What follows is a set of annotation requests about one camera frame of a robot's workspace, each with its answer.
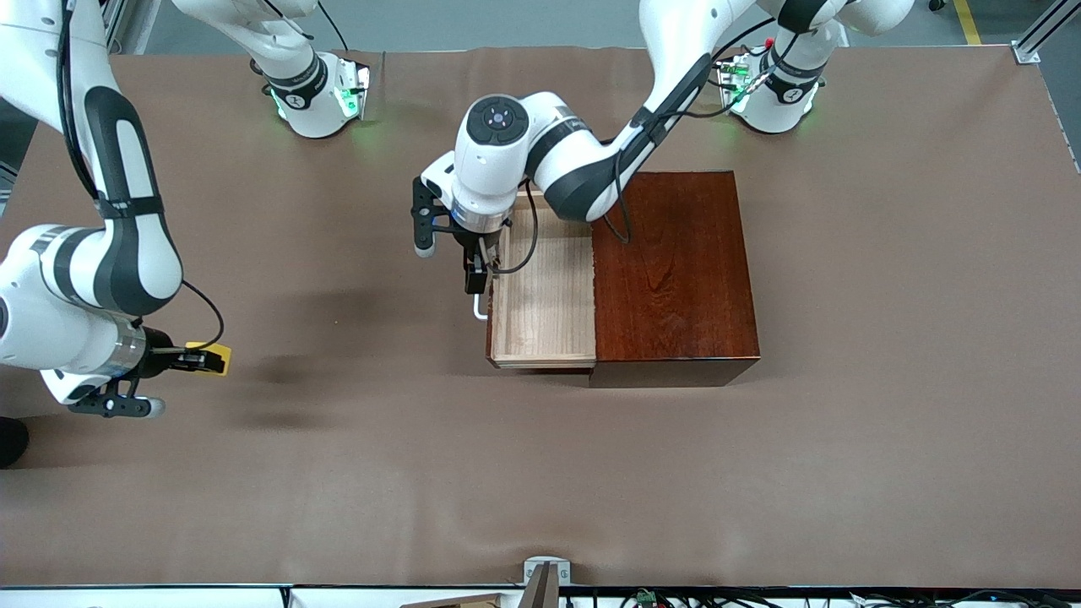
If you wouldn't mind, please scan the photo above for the brown table cover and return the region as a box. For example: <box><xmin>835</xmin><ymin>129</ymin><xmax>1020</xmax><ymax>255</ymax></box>
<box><xmin>0</xmin><ymin>44</ymin><xmax>1081</xmax><ymax>590</ymax></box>

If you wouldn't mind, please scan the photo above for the dark brown wooden cabinet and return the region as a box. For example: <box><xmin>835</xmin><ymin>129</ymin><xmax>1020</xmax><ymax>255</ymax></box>
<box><xmin>587</xmin><ymin>171</ymin><xmax>763</xmax><ymax>389</ymax></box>

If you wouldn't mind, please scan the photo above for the aluminium frame with pale post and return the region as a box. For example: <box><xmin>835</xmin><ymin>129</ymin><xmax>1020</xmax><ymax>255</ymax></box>
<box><xmin>0</xmin><ymin>0</ymin><xmax>161</xmax><ymax>75</ymax></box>

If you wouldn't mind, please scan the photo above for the white table edge rail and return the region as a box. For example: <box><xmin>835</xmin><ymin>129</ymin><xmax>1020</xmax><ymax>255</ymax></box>
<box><xmin>0</xmin><ymin>584</ymin><xmax>1081</xmax><ymax>608</ymax></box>

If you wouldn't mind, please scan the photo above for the wooden drawer with white handle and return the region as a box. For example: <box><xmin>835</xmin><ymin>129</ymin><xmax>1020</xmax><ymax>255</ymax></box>
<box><xmin>473</xmin><ymin>190</ymin><xmax>597</xmax><ymax>371</ymax></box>

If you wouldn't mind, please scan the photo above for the black rounded object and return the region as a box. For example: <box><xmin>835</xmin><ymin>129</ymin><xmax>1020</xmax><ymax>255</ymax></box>
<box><xmin>0</xmin><ymin>416</ymin><xmax>30</xmax><ymax>470</ymax></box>

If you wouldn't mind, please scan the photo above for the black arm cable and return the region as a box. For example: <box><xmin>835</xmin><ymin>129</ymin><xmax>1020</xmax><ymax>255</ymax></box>
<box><xmin>490</xmin><ymin>21</ymin><xmax>799</xmax><ymax>278</ymax></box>
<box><xmin>56</xmin><ymin>0</ymin><xmax>225</xmax><ymax>352</ymax></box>

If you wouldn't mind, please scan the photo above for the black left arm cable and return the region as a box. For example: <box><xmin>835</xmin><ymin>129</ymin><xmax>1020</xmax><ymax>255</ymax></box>
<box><xmin>490</xmin><ymin>21</ymin><xmax>799</xmax><ymax>278</ymax></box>

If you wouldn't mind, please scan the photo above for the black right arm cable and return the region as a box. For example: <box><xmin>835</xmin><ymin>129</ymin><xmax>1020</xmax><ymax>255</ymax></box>
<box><xmin>56</xmin><ymin>0</ymin><xmax>225</xmax><ymax>352</ymax></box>

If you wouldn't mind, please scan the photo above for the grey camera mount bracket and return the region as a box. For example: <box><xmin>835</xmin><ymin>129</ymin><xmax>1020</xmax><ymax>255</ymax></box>
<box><xmin>524</xmin><ymin>556</ymin><xmax>572</xmax><ymax>608</ymax></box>

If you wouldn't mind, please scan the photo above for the black right base cable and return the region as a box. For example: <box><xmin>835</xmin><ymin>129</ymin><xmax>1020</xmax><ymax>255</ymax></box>
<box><xmin>317</xmin><ymin>0</ymin><xmax>350</xmax><ymax>53</ymax></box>

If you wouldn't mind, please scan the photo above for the yellow block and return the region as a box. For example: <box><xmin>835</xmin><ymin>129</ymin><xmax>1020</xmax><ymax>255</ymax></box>
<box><xmin>186</xmin><ymin>341</ymin><xmax>232</xmax><ymax>377</ymax></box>

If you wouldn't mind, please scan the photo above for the light wooden board piece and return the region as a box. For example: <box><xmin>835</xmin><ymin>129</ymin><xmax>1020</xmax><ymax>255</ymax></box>
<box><xmin>399</xmin><ymin>593</ymin><xmax>508</xmax><ymax>608</ymax></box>

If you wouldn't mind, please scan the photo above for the aluminium frame profile with bracket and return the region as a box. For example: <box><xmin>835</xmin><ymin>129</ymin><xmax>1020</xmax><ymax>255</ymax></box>
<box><xmin>1012</xmin><ymin>0</ymin><xmax>1081</xmax><ymax>65</ymax></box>

